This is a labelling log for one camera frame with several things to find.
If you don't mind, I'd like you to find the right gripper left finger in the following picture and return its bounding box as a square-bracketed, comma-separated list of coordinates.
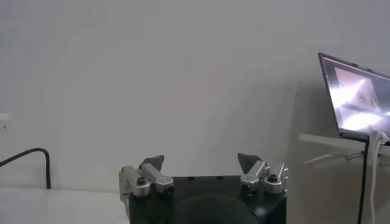
[118, 154, 175, 198]

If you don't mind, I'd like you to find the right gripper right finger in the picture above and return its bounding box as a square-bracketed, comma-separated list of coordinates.
[236, 152, 289, 195]

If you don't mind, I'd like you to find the black cooker power cord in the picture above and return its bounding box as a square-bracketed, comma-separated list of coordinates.
[0, 147, 51, 190]

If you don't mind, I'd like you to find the black cable with plug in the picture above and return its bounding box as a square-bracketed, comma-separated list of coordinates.
[357, 140, 370, 224]

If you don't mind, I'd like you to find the white cable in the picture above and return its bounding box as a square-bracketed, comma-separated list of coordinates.
[369, 130, 390, 224]

